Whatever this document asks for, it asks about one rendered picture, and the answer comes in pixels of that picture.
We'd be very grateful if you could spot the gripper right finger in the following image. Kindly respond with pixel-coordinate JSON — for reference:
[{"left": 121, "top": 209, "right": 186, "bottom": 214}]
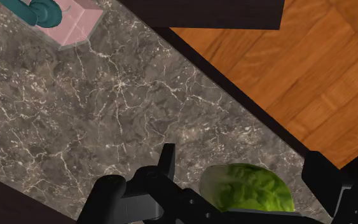
[{"left": 301, "top": 150, "right": 358, "bottom": 224}]

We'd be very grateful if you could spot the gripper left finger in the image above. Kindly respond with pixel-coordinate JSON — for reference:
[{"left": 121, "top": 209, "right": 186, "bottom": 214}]
[{"left": 76, "top": 143, "right": 226, "bottom": 224}]

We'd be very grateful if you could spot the green lettuce head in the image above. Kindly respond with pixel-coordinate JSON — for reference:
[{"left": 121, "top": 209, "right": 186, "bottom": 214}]
[{"left": 198, "top": 163, "right": 296, "bottom": 213}]

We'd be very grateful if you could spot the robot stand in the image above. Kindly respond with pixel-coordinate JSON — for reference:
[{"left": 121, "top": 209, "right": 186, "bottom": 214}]
[{"left": 116, "top": 0, "right": 286, "bottom": 31}]

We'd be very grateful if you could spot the pink box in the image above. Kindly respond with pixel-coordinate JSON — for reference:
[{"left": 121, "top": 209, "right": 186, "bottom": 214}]
[{"left": 24, "top": 0, "right": 106, "bottom": 50}]

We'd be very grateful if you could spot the teal curved object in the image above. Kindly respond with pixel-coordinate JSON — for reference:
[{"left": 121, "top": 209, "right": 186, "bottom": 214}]
[{"left": 0, "top": 0, "right": 64, "bottom": 29}]

